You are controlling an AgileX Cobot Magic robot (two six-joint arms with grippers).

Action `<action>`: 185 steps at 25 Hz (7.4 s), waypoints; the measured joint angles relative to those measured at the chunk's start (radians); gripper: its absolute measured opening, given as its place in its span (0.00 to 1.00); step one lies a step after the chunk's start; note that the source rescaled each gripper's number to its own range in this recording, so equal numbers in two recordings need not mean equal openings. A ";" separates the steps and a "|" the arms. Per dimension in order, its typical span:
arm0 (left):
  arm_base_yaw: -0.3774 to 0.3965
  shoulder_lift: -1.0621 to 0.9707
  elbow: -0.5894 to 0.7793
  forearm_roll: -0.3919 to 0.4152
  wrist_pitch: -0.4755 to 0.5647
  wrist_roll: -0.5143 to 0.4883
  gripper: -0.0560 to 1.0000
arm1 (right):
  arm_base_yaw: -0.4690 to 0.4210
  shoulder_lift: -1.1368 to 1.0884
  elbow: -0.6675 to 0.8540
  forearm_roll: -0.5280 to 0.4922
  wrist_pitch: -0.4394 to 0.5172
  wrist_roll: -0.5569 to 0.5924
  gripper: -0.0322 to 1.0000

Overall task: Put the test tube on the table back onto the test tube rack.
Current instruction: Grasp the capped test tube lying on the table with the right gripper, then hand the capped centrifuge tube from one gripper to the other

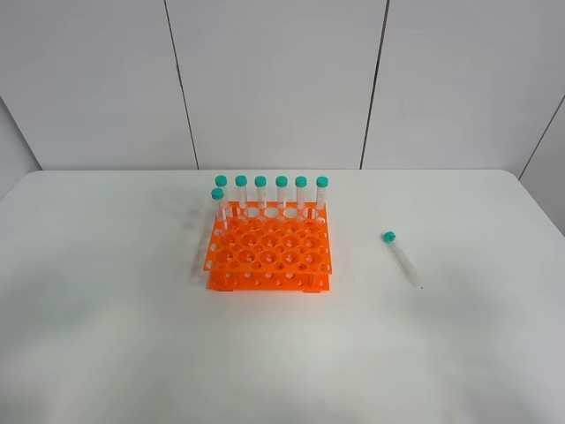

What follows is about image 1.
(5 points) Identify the teal-capped test tube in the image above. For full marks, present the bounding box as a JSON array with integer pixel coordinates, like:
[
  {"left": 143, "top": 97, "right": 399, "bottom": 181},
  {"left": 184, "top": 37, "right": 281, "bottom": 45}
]
[{"left": 381, "top": 231, "right": 422, "bottom": 289}]

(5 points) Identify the rack tube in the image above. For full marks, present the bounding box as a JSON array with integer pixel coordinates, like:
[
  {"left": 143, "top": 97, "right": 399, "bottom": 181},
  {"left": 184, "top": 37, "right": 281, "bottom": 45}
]
[
  {"left": 214, "top": 175, "right": 229, "bottom": 211},
  {"left": 254, "top": 176, "right": 267, "bottom": 209},
  {"left": 295, "top": 176, "right": 307, "bottom": 211},
  {"left": 275, "top": 175, "right": 288, "bottom": 209},
  {"left": 235, "top": 175, "right": 248, "bottom": 209},
  {"left": 315, "top": 176, "right": 328, "bottom": 210}
]

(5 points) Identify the orange test tube rack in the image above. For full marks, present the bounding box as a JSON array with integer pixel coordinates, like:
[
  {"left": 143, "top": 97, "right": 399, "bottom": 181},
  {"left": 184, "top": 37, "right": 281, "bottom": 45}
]
[{"left": 203, "top": 201, "right": 332, "bottom": 293}]

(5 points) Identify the rack tube second row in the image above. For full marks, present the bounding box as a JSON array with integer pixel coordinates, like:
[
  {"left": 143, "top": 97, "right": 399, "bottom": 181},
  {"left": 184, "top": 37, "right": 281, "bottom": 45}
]
[{"left": 211, "top": 187, "right": 228, "bottom": 230}]

